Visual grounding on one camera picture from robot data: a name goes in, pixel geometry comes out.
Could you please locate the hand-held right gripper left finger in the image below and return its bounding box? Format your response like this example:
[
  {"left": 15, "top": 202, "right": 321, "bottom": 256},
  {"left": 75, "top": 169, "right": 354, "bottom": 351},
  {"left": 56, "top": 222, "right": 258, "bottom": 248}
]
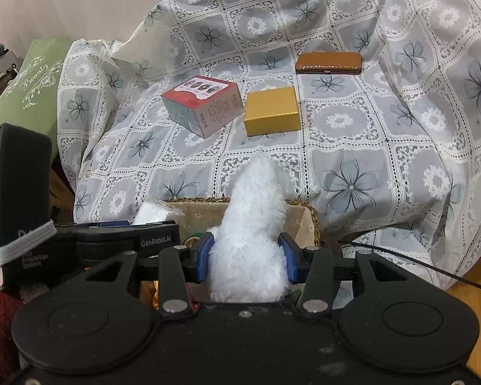
[{"left": 85, "top": 232, "right": 217, "bottom": 316}]

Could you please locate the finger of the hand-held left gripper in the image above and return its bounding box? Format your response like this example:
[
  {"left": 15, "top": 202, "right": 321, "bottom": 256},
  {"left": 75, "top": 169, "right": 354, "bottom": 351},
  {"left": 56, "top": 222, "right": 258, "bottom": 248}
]
[{"left": 58, "top": 219, "right": 177, "bottom": 230}]

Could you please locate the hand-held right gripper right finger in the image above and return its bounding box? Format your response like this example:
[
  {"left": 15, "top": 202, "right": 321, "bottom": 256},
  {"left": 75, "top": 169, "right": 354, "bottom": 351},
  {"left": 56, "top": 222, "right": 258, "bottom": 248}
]
[{"left": 278, "top": 232, "right": 410, "bottom": 316}]

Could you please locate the fabric-lined woven basket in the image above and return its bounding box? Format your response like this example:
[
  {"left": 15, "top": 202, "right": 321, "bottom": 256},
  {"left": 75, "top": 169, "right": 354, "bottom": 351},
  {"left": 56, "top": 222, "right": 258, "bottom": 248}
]
[{"left": 162, "top": 196, "right": 322, "bottom": 293}]

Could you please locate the white fluffy ball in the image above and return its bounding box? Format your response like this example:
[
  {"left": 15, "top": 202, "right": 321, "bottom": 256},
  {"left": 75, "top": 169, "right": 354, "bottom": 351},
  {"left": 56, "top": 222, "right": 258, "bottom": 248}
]
[{"left": 132, "top": 201, "right": 181, "bottom": 224}]

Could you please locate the white plush toy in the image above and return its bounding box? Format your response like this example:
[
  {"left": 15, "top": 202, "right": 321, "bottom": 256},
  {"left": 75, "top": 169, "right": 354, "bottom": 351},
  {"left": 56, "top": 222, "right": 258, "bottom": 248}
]
[{"left": 206, "top": 153, "right": 291, "bottom": 303}]

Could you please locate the orange satin drawstring pouch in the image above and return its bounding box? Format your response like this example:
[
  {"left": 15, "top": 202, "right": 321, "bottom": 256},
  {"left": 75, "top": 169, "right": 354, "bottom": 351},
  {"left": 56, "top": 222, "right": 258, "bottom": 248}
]
[{"left": 138, "top": 281, "right": 161, "bottom": 311}]

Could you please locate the person's left forearm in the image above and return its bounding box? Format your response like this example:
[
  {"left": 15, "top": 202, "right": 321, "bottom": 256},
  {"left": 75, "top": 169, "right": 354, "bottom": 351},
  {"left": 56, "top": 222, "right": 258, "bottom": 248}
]
[{"left": 0, "top": 285, "right": 35, "bottom": 385}]

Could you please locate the wooden cabinet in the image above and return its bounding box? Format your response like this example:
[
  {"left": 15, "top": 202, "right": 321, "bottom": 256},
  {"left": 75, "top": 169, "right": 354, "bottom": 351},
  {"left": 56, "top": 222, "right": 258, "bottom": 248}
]
[{"left": 50, "top": 166, "right": 79, "bottom": 225}]

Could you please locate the green printed pillow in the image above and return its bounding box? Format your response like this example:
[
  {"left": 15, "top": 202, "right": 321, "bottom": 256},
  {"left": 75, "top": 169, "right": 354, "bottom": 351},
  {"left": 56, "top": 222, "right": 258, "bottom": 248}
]
[{"left": 0, "top": 38, "right": 73, "bottom": 161}]

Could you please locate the grey floral lace cloth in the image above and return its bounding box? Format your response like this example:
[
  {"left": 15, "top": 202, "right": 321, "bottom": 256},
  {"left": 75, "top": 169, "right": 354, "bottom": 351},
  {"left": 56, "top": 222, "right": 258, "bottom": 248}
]
[{"left": 58, "top": 0, "right": 481, "bottom": 293}]

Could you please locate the red and green carton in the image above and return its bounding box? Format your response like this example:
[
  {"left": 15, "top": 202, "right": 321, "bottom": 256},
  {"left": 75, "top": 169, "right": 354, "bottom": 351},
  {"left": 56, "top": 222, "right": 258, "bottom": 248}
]
[{"left": 161, "top": 75, "right": 242, "bottom": 138}]

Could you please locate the yellow cardboard box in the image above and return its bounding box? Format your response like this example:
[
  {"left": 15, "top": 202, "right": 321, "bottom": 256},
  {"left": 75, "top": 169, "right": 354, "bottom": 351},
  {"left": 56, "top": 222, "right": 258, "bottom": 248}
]
[{"left": 244, "top": 86, "right": 301, "bottom": 136}]

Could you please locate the brown leather case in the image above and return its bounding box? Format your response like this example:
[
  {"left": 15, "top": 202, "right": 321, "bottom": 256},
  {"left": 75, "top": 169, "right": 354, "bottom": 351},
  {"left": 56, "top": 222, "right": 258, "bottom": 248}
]
[{"left": 295, "top": 51, "right": 362, "bottom": 75}]

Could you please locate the black cable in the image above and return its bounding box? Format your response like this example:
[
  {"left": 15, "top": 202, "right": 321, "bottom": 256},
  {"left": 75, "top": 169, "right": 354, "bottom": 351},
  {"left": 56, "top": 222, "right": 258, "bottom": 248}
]
[{"left": 339, "top": 242, "right": 481, "bottom": 294}]

